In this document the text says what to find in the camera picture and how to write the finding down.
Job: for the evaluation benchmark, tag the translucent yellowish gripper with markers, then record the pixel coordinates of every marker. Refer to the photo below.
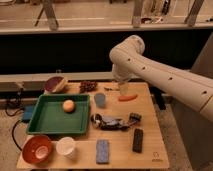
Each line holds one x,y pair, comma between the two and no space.
123,88

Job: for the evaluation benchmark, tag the dark red grape bunch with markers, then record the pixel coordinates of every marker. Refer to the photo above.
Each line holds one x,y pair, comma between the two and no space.
87,86

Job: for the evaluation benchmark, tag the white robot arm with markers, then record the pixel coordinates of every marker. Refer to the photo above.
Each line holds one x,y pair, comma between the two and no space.
193,90

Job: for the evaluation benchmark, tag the blue-grey metal cup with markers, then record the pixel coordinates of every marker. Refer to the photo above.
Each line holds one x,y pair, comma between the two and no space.
100,100

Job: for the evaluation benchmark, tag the white plastic cup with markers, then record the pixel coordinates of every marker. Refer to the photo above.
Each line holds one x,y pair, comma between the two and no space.
66,147

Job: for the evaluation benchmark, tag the orange carrot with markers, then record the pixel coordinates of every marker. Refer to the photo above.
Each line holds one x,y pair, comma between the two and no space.
124,98

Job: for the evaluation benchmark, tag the black remote control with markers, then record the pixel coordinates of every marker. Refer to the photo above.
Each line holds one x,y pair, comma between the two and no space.
137,140

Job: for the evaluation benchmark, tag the orange peach fruit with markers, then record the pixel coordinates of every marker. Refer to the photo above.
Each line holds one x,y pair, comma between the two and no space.
68,106

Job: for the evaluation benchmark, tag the blue sponge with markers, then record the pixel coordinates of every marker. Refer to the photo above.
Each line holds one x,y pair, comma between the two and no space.
102,152

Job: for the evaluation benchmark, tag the maroon and cream bowl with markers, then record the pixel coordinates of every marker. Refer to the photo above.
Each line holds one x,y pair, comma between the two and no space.
55,84

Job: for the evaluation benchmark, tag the green plastic tray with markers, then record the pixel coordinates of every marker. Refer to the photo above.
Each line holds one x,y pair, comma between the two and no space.
49,117

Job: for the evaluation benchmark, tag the blue box on floor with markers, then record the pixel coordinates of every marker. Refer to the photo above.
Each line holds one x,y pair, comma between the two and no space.
28,111

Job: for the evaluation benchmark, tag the red bowl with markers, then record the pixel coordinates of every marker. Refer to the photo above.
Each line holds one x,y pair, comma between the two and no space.
37,149

